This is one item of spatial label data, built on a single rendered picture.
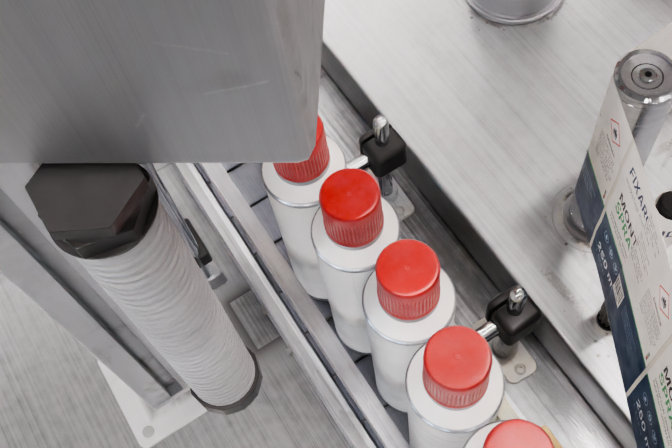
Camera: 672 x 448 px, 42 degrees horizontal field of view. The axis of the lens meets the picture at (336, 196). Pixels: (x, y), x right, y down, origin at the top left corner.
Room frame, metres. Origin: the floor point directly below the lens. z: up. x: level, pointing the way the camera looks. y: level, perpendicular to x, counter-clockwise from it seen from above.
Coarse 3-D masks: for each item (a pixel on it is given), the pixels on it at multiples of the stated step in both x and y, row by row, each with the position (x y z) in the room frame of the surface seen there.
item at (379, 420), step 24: (216, 168) 0.32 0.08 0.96; (240, 216) 0.28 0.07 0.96; (264, 240) 0.26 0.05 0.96; (288, 288) 0.22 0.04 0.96; (312, 312) 0.20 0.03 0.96; (312, 336) 0.19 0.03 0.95; (336, 360) 0.17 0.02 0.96; (360, 384) 0.15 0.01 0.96; (360, 408) 0.14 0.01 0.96; (384, 432) 0.12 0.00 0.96
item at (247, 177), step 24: (240, 168) 0.37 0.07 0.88; (216, 192) 0.35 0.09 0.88; (240, 192) 0.34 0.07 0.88; (264, 192) 0.34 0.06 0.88; (264, 216) 0.32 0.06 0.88; (264, 264) 0.28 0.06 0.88; (288, 264) 0.27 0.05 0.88; (336, 336) 0.21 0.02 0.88; (360, 360) 0.19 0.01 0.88; (384, 408) 0.15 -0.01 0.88; (408, 432) 0.13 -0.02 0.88
